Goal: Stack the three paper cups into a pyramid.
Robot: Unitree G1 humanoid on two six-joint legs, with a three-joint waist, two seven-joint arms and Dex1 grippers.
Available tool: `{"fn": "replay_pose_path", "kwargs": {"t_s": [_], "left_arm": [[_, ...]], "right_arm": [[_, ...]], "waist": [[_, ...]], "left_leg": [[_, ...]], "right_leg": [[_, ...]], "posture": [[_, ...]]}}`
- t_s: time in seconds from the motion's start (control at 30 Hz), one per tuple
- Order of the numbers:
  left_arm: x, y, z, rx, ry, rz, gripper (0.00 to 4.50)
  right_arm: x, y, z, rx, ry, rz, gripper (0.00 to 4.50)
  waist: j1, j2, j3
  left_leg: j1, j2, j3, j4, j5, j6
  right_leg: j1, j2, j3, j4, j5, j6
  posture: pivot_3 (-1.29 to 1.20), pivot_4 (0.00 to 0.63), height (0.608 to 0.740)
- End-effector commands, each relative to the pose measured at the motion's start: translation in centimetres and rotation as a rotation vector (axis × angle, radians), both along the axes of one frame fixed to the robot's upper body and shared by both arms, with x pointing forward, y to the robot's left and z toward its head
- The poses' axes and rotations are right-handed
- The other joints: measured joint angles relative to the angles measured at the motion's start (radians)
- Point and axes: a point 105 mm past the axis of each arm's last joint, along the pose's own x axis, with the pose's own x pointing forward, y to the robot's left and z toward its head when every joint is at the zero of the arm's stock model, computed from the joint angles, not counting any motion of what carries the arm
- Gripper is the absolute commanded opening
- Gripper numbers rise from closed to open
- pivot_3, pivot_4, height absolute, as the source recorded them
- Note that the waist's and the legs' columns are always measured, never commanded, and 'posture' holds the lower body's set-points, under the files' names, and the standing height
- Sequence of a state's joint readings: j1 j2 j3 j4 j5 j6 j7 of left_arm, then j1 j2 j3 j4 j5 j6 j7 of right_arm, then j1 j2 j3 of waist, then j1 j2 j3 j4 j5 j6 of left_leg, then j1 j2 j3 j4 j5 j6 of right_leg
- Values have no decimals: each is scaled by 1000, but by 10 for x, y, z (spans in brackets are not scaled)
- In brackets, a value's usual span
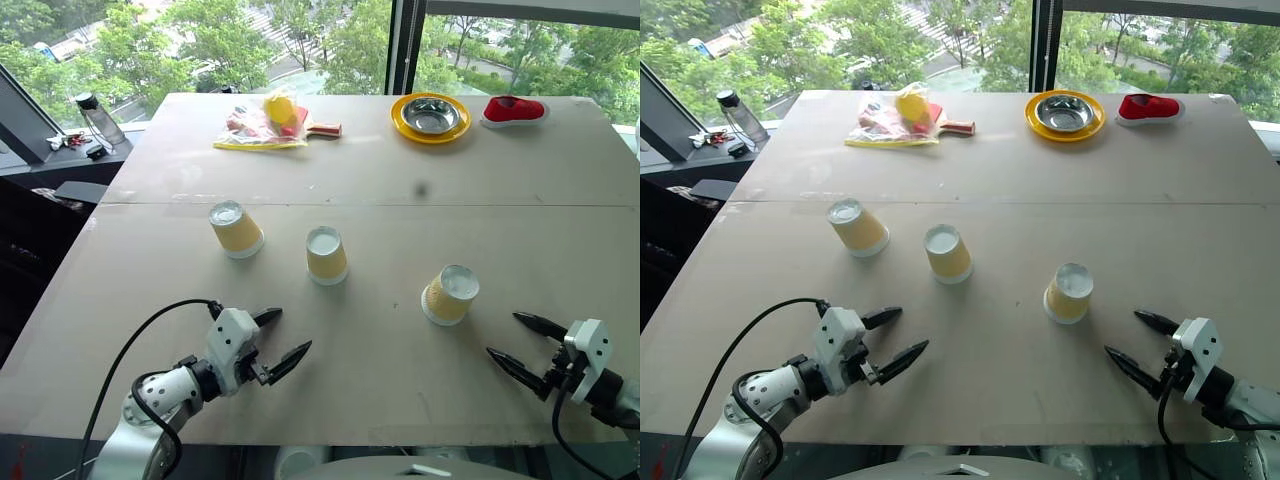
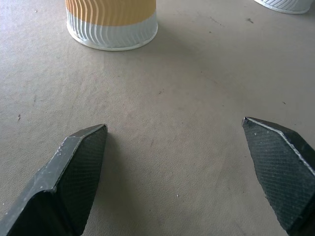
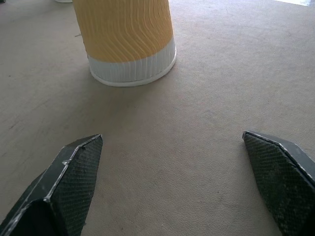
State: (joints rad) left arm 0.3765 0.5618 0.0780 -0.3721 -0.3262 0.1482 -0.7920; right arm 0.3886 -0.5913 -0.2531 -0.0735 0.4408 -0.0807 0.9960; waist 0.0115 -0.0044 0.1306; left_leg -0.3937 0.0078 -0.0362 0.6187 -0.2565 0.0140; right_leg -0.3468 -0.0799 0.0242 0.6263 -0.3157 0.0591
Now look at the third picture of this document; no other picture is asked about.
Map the yellow ribbed paper cup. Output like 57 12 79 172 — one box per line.
72 0 177 87

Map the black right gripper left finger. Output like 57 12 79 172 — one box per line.
0 134 103 236

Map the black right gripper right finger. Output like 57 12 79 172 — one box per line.
242 130 315 236

